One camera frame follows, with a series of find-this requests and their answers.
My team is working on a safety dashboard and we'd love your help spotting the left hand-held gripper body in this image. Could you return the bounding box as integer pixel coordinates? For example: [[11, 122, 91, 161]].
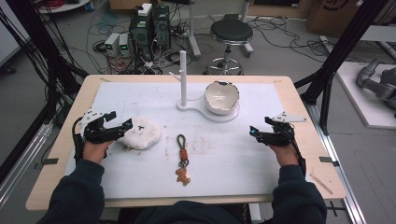
[[73, 107, 125, 145]]

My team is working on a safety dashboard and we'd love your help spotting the person's right hand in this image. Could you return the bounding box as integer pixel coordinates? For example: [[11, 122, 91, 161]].
[[267, 143, 301, 168]]

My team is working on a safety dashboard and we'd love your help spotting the person's left hand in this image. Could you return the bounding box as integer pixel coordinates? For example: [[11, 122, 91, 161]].
[[81, 139, 115, 165]]

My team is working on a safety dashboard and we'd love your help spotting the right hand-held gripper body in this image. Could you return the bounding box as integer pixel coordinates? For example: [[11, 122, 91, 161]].
[[257, 111, 308, 147]]

